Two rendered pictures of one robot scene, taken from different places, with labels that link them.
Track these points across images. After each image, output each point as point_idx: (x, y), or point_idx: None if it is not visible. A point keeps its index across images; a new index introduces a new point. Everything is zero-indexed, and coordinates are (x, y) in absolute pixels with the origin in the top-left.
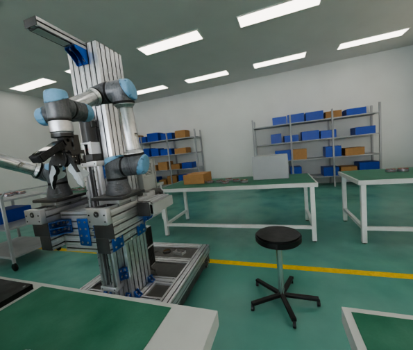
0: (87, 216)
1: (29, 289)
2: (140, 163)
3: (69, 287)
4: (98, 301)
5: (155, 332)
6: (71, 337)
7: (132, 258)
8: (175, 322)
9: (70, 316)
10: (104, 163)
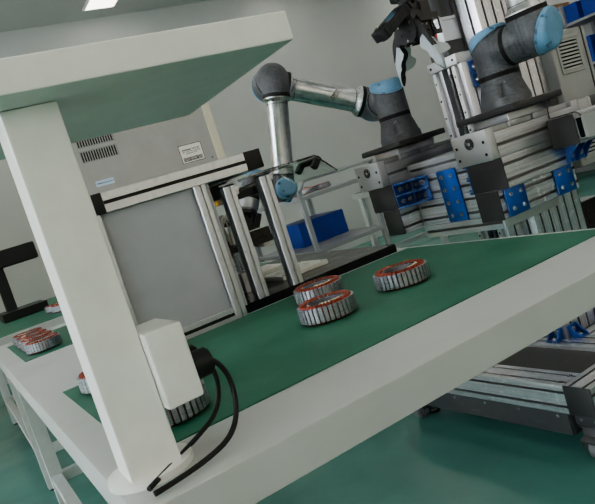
0: (454, 152)
1: (392, 251)
2: (541, 26)
3: (445, 243)
4: (491, 242)
5: (578, 244)
6: (460, 261)
7: None
8: None
9: (455, 254)
10: (470, 49)
